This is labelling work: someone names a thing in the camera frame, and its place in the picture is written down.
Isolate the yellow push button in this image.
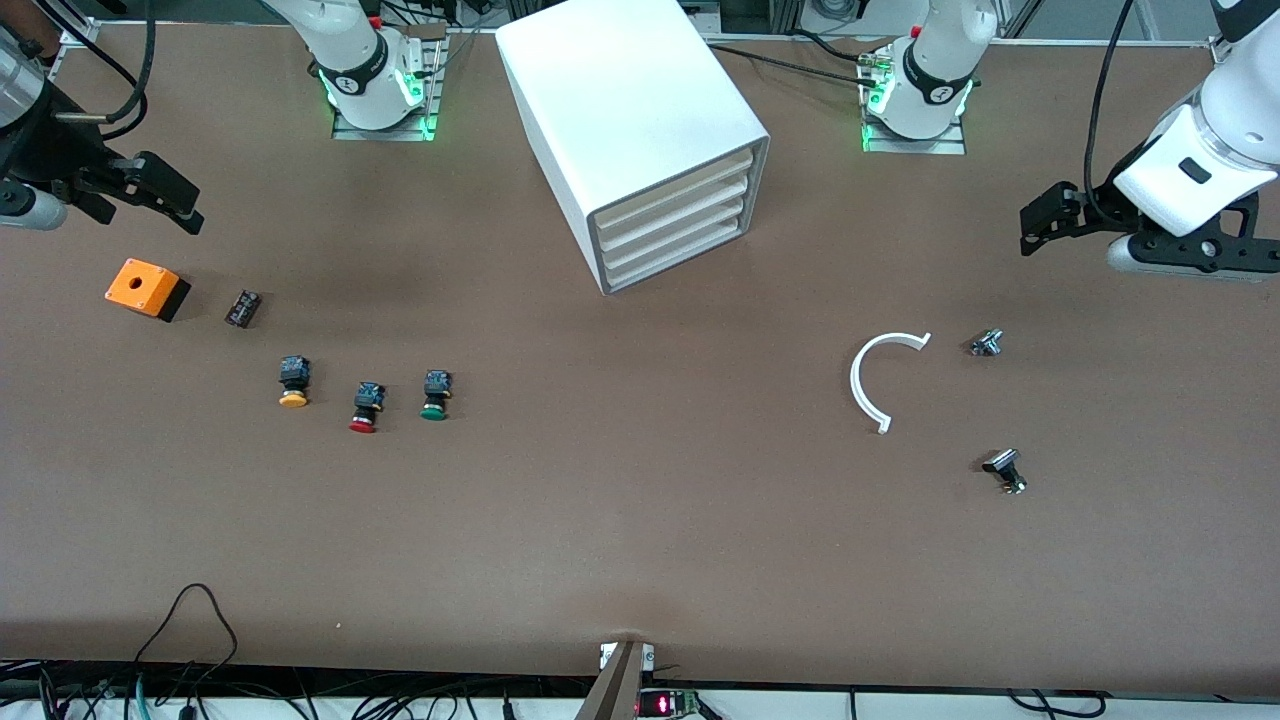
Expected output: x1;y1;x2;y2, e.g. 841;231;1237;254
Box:
277;355;312;409

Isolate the red LED display module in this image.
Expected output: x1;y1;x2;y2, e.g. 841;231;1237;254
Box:
637;688;723;720

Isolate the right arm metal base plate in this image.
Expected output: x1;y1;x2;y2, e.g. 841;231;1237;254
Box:
332;25;447;142

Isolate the black cable behind cabinet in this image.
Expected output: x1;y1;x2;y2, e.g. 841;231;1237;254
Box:
708;40;881;87

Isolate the black looped cable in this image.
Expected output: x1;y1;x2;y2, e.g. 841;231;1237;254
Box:
133;583;241;691

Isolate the orange button enclosure box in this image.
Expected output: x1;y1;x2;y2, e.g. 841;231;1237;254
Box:
104;258;191;323

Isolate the white curved plastic arc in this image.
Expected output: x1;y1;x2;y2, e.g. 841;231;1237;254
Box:
849;331;933;436

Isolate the red push button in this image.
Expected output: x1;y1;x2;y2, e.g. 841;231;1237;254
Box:
348;381;388;434

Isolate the white plastic drawer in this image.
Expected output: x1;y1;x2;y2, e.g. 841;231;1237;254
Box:
600;146;757;231
610;217;747;292
603;172;752;252
607;195;750;273

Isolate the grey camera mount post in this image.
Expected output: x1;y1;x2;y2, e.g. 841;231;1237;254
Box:
575;640;656;720

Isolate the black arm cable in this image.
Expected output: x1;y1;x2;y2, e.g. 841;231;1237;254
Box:
35;0;155;143
1085;0;1138;223

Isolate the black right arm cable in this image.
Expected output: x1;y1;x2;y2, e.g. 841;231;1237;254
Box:
35;0;155;143

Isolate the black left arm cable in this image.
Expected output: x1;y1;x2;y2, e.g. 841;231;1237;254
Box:
1085;0;1138;223

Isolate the white drawer cabinet housing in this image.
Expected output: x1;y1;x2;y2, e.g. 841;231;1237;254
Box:
495;0;773;296

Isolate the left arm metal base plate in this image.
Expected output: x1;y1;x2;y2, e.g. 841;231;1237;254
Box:
861;40;968;156

